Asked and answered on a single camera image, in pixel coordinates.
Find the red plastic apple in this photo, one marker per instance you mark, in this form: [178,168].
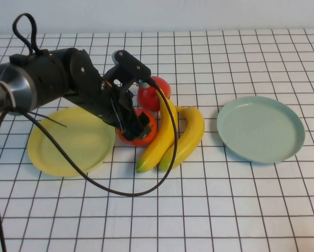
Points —
[149,101]
[136,142]

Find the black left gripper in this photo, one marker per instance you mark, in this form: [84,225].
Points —
[115,105]

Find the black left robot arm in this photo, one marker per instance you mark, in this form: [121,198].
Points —
[46,78]

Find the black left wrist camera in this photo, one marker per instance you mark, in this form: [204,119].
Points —
[132,64]

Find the yellow plastic plate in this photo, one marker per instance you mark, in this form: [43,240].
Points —
[67,152]

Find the yellow plastic banana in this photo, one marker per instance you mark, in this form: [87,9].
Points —
[191,131]
[157,147]

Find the light blue plastic plate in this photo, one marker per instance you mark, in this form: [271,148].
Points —
[259,131]

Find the white grid tablecloth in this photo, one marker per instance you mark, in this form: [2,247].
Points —
[225,210]

